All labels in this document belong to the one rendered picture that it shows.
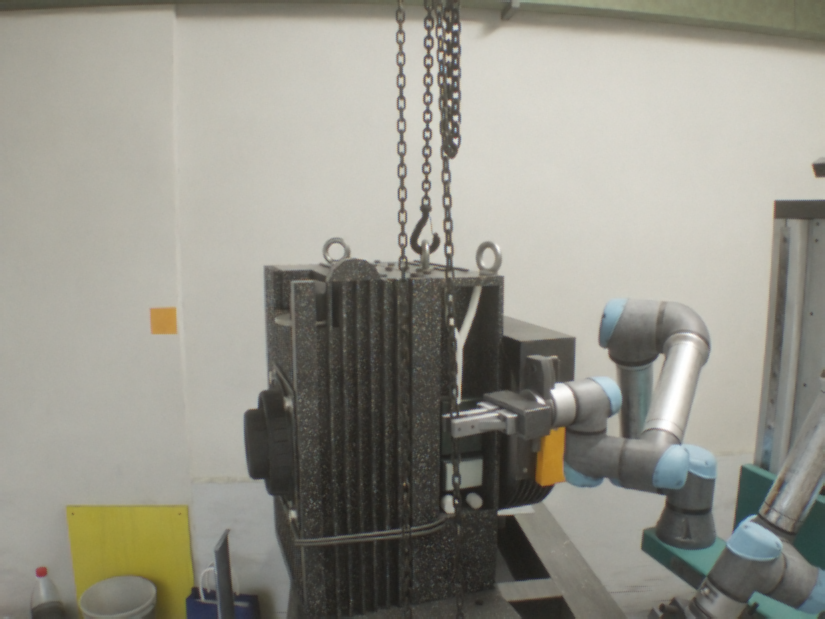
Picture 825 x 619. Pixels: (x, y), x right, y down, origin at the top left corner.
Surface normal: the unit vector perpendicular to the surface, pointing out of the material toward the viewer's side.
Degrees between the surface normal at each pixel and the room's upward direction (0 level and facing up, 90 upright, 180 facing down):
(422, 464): 90
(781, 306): 90
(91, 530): 87
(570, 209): 90
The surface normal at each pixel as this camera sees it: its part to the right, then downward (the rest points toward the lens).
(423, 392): 0.33, 0.13
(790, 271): -0.95, 0.04
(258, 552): 0.11, 0.14
